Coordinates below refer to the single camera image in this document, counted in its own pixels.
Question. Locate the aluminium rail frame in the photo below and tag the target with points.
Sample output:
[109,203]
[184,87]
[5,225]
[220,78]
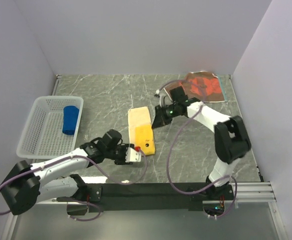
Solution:
[242,193]

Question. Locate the blue towel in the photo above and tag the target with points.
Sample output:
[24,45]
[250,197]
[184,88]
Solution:
[70,116]

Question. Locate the white perforated plastic basket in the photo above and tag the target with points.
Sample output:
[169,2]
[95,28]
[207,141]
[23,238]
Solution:
[42,137]

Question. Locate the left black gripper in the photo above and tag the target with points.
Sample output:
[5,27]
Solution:
[123,161]

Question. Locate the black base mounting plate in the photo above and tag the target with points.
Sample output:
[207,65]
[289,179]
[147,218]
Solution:
[150,196]

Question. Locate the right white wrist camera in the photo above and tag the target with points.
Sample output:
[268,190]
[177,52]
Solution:
[164,98]

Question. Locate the brown orange towel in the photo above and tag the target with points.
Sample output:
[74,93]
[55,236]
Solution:
[202,85]

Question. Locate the yellow cream towel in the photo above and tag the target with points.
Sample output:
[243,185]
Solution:
[140,130]

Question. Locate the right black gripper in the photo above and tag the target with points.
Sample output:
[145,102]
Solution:
[160,119]

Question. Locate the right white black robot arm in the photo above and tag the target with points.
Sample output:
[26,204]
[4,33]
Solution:
[232,141]

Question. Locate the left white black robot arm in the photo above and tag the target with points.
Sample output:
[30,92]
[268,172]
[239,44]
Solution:
[27,184]

